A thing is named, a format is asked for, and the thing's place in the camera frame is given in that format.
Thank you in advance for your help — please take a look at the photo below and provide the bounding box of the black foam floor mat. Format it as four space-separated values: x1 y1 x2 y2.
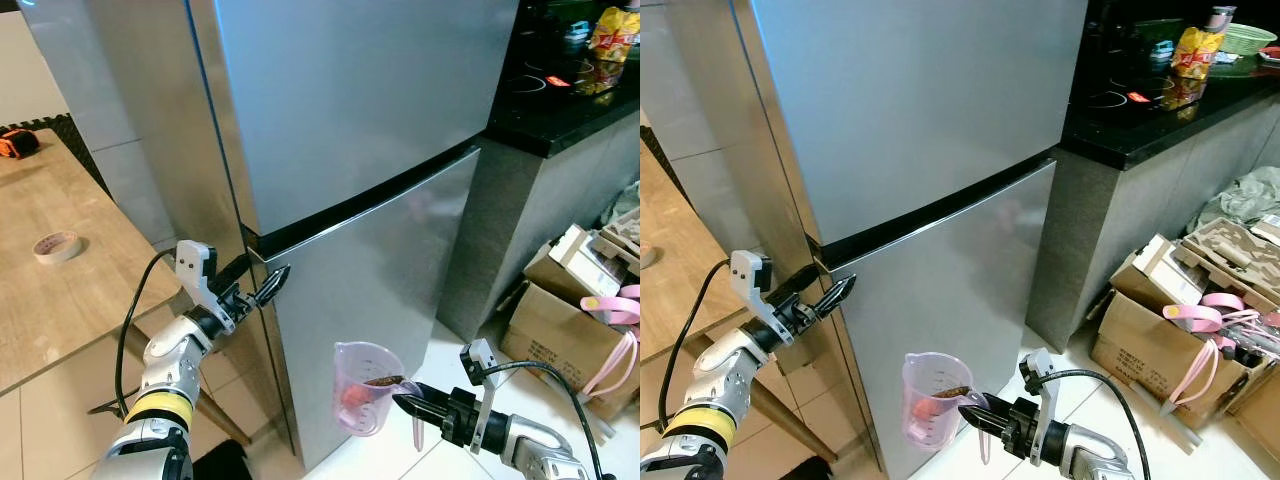
45 113 113 196

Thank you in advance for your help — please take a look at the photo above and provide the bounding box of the silver fridge compartment door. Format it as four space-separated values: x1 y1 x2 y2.
815 160 1058 479
248 148 483 473

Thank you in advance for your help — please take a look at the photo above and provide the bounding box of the grey green crumpled cloth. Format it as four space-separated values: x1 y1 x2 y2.
600 180 641 231
1188 165 1280 237

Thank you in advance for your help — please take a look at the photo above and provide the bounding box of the silver two-door fridge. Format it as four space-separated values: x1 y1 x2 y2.
18 0 521 473
665 0 1091 479

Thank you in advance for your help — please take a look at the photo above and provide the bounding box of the pink translucent measuring cup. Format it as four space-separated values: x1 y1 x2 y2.
333 341 423 453
901 350 993 466

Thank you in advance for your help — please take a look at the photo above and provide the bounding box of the beige pulp packing tray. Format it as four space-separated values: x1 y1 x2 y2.
1172 213 1280 293
598 208 641 266

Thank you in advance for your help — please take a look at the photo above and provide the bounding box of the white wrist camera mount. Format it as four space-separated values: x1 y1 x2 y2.
460 338 503 453
729 249 777 323
175 240 218 313
1018 347 1068 468

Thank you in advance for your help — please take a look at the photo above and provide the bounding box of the black induction cooktop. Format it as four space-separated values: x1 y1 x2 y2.
1075 55 1201 116
497 40 611 101

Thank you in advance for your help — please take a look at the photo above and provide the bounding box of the green container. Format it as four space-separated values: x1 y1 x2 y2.
1135 17 1188 63

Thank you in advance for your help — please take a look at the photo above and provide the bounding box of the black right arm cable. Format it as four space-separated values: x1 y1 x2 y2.
1038 369 1153 480
480 359 608 480

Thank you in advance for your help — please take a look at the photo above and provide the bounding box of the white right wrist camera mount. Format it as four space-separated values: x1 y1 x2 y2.
460 338 503 453
1018 347 1068 468

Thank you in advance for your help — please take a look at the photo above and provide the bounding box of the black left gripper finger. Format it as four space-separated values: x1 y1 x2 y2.
250 265 291 297
814 276 858 319
808 275 858 311
256 266 291 305

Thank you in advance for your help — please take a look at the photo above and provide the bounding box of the silver freezer door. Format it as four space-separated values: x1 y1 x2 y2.
188 0 521 239
735 0 1091 246

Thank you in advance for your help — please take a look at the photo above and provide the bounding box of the large brown cardboard box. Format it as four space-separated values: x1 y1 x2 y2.
500 280 641 423
1088 285 1263 433

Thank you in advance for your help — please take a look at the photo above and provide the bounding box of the yellow snack bag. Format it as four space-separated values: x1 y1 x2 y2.
585 7 641 63
1170 25 1228 81

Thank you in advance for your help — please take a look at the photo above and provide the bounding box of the white printed carton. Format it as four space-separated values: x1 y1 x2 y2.
525 223 623 301
1108 233 1203 307

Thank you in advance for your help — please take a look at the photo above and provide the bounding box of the black stone countertop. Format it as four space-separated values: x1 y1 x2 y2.
485 0 641 159
1060 0 1280 171

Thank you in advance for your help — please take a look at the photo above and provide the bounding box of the black robot leg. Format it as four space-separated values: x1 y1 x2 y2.
778 455 833 480

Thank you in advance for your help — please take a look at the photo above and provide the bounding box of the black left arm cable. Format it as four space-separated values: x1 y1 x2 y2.
657 258 736 433
113 250 183 419

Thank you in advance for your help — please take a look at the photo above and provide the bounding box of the green plastic basket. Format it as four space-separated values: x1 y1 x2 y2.
1220 22 1280 57

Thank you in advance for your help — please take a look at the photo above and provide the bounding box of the small brown cardboard box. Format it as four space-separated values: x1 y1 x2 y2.
1225 360 1280 463

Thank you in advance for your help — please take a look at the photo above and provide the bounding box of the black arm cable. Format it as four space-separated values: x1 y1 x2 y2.
1038 369 1153 480
480 359 608 480
113 250 183 419
657 258 736 433

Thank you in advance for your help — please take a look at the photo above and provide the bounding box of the grey counter cabinet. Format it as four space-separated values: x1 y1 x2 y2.
438 105 641 343
1025 95 1280 353

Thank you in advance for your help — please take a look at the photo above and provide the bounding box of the orange black tape measure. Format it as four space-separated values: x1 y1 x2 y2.
0 127 41 161

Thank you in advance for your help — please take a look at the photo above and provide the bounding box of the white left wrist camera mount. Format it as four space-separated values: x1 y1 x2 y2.
175 240 218 313
729 249 777 323

